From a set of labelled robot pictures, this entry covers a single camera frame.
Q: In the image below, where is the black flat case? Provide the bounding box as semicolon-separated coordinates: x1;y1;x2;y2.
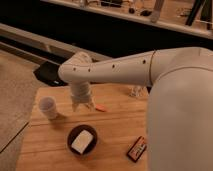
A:
33;62;66;87

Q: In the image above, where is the dark brown bowl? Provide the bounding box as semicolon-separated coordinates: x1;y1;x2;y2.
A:
67;125;97;155

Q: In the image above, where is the white sponge block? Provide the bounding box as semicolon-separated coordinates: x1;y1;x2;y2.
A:
71;130;93;154

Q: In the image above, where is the red and black box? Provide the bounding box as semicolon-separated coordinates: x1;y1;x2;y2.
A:
127;136;147;162

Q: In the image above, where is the small clear glass object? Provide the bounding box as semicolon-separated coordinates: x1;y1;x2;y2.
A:
130;86;143;97

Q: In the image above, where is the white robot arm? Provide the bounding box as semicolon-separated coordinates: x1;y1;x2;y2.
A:
58;47;213;171

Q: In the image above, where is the small orange pepper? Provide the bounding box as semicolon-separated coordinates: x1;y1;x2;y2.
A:
95;105;107;112

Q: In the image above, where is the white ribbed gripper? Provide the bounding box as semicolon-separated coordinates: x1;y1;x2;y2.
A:
70;82;95;112

